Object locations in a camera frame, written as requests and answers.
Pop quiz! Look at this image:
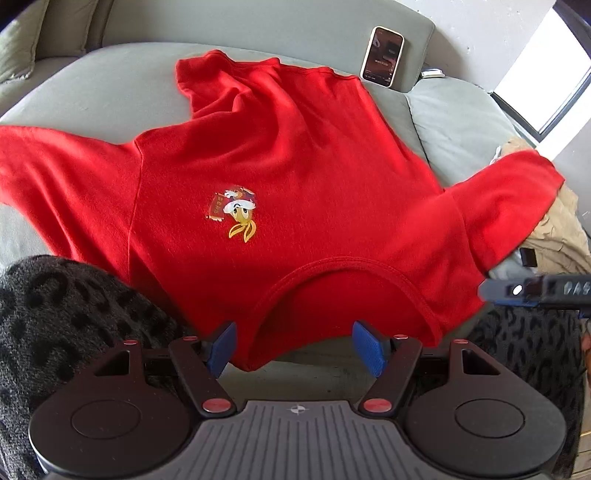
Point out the dark leopard print cloth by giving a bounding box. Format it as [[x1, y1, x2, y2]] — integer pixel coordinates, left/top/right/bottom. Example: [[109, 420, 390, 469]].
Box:
[[0, 255, 588, 480]]

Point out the window with dark frame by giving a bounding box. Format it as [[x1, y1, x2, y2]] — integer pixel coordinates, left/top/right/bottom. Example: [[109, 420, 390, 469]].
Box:
[[490, 0, 591, 149]]

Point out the grey sofa pillow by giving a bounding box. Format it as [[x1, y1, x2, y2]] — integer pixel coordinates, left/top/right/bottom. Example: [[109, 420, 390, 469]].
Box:
[[0, 0, 51, 85]]

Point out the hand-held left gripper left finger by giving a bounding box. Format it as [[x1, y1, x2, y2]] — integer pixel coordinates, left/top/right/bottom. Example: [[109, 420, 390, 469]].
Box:
[[93, 322, 238, 416]]

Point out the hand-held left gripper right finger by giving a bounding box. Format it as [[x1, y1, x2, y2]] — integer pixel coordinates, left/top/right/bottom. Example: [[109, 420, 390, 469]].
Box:
[[352, 320, 498, 416]]

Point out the smartphone in white case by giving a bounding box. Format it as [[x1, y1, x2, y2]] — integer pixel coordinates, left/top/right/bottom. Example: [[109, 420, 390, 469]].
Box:
[[359, 26, 406, 89]]

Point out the red sweatshirt with cartoon print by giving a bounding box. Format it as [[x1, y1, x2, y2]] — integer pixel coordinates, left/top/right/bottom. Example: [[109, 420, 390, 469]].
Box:
[[0, 50, 566, 372]]

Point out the beige crumpled cloth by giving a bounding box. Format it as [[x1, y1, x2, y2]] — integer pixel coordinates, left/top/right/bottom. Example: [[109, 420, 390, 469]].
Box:
[[489, 136, 591, 278]]

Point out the grey sofa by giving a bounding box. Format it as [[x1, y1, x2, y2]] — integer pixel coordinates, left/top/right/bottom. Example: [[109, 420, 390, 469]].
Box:
[[0, 0, 541, 370]]

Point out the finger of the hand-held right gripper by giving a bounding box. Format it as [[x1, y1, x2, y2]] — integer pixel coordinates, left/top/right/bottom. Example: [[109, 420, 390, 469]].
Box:
[[478, 275, 544, 308]]

